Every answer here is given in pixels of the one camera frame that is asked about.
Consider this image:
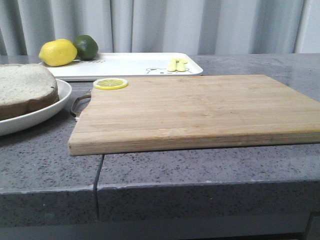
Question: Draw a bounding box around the bread slice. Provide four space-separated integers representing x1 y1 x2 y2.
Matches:
0 64 60 120

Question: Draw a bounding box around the white round plate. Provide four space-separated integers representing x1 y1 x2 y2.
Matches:
0 79 72 136

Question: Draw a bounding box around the white rectangular tray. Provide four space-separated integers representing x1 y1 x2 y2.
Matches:
40 52 203 82

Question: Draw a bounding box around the wooden cutting board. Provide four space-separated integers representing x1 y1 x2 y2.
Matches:
68 74 320 156

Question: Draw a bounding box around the left yellow-green small piece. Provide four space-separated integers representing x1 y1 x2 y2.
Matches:
166 57 178 72

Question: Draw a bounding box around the yellow-green small piece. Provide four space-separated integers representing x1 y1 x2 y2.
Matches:
166 57 178 72
176 58 188 72

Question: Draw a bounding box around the right yellow-green small piece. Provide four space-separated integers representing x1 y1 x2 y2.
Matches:
176 58 188 72

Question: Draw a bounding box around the lemon slice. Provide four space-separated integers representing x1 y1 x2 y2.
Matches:
93 78 129 90

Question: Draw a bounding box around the grey curtain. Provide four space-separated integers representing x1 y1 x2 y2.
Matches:
0 0 320 56

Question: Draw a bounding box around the green lime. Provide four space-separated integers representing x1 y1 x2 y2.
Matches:
73 34 99 61

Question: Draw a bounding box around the yellow lemon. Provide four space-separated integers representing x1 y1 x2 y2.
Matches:
38 39 77 67

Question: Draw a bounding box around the metal cutting board handle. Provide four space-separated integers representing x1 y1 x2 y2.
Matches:
69 89 92 121

